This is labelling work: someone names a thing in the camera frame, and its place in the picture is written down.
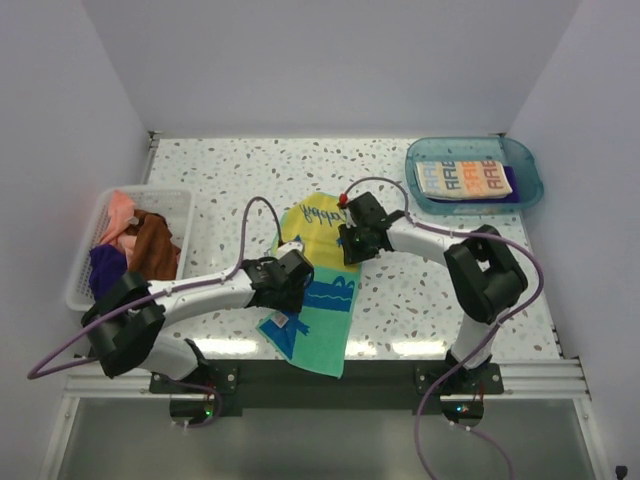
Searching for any brown towel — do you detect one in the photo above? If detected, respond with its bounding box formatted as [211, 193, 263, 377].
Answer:
[125, 209, 181, 280]

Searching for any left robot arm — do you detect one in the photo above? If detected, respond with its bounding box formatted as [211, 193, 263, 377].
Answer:
[81, 249, 314, 393]

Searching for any colourful printed towel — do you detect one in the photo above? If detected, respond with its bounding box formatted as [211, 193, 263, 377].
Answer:
[414, 159, 513, 201]

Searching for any white plastic laundry basket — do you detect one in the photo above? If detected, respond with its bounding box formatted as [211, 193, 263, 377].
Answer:
[66, 185, 194, 312]

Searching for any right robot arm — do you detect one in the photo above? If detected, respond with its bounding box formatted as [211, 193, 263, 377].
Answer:
[338, 192, 528, 393]

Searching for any purple towel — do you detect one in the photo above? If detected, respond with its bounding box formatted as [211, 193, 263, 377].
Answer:
[89, 244, 127, 300]
[428, 166, 520, 204]

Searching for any yellow green patterned towel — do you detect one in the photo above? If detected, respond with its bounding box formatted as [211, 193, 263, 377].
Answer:
[258, 192, 360, 378]

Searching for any pink towel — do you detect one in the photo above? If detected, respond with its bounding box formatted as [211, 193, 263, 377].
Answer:
[99, 190, 136, 264]

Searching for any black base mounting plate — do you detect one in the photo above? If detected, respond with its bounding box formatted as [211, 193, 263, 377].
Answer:
[149, 360, 505, 419]

